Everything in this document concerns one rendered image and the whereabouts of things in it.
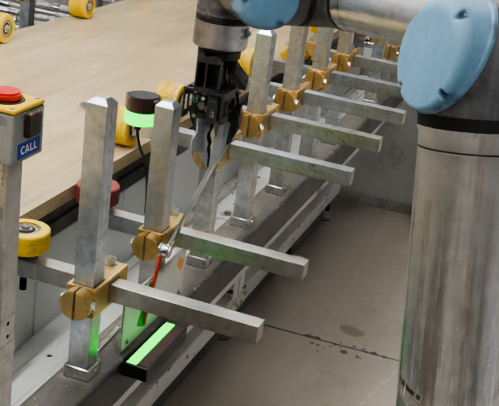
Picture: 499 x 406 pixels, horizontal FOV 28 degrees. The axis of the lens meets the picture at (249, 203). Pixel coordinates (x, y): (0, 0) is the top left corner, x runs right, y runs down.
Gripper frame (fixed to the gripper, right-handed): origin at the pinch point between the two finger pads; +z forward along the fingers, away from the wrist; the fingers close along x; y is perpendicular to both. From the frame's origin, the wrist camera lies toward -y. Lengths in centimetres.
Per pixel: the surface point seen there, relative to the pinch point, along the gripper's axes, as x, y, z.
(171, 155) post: -6.0, 3.4, -0.1
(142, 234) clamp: -8.5, 6.9, 14.2
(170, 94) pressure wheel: -29, -48, 5
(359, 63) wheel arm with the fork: -3, -125, 7
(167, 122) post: -6.9, 4.3, -6.1
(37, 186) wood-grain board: -30.5, 5.2, 11.1
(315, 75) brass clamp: -7, -93, 5
